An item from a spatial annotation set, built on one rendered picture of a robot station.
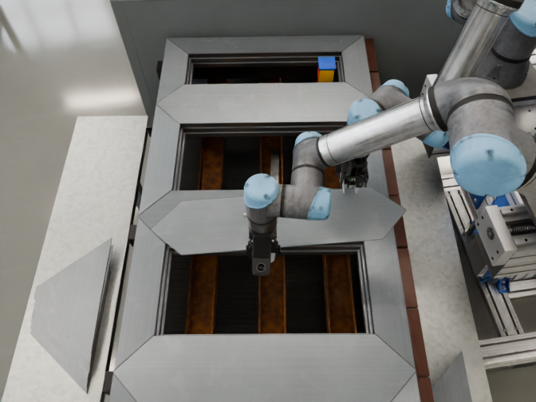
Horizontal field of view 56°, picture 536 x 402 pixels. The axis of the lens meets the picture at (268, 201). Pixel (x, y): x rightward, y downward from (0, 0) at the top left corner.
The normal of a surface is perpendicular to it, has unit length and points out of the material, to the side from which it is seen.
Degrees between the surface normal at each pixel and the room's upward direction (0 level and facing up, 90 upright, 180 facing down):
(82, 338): 0
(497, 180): 86
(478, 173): 86
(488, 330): 0
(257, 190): 0
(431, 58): 90
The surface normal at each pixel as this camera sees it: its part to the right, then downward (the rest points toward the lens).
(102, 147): -0.02, -0.54
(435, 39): 0.00, 0.84
